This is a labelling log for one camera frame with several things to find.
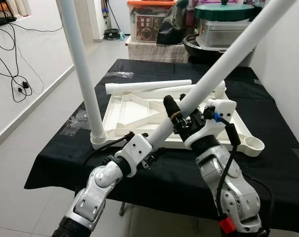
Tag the black wok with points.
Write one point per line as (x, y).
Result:
(203, 52)

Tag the white ribbed plastic tabletop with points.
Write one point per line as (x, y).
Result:
(134, 111)

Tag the floral cloth covered stand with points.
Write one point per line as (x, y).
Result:
(154, 52)

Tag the black tablecloth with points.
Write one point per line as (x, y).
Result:
(164, 187)

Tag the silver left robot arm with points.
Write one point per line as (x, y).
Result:
(90, 197)

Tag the black power adapter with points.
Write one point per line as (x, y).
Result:
(24, 85)

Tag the black bag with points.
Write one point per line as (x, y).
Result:
(174, 29)

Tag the stainless steel container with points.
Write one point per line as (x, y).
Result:
(223, 32)

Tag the grey metal table leg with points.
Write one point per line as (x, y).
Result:
(123, 207)

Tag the white plastic table leg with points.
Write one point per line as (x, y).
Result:
(232, 57)
(139, 87)
(81, 64)
(181, 91)

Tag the green pot lid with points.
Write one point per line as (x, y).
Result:
(223, 12)

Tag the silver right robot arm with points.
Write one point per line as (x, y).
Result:
(238, 197)

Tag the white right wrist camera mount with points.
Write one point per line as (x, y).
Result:
(223, 109)

